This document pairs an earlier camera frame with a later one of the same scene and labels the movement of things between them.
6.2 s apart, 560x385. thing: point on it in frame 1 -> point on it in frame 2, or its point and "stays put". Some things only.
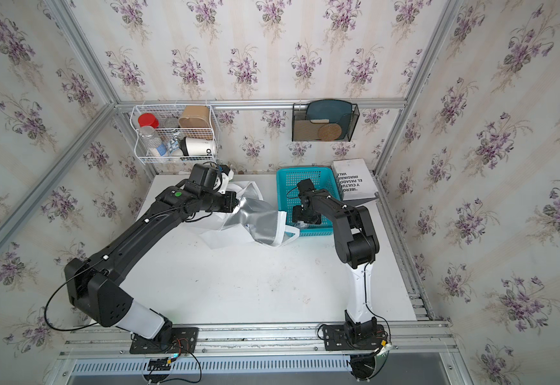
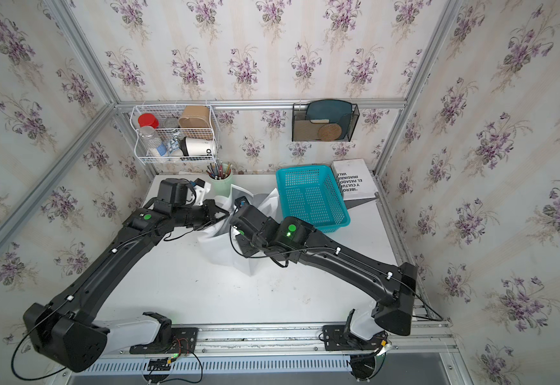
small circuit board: [159, 364] stays put
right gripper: [295, 215] -> [244, 245]
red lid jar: [148, 119] stays put
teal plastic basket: [322, 178] stays put
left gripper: [232, 199] -> [211, 209]
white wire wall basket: [168, 133] stays put
